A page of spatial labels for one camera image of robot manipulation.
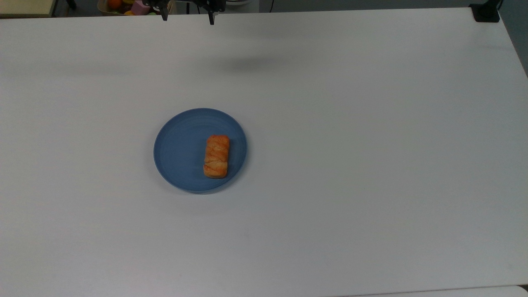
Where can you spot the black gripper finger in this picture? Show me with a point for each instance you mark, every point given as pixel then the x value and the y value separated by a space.
pixel 211 17
pixel 165 15

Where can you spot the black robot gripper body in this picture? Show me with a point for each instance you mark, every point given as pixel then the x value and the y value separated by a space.
pixel 185 3

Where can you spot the braided golden bread roll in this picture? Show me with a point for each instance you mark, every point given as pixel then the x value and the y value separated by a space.
pixel 216 156

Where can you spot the pink toy block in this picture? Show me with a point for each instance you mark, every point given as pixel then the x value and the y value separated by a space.
pixel 140 8

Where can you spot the orange toy fruit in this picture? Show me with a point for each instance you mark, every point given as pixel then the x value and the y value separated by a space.
pixel 114 3

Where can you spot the wicker basket of toys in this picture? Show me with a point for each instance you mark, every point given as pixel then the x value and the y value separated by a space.
pixel 105 9

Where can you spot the black stand leg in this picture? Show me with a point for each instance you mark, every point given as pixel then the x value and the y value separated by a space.
pixel 71 4

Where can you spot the round blue plate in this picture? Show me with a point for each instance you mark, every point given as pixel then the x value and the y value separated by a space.
pixel 181 152

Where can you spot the light wooden board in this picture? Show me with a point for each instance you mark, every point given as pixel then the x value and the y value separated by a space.
pixel 24 7

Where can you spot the black table clamp block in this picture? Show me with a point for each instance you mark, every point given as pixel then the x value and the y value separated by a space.
pixel 486 13

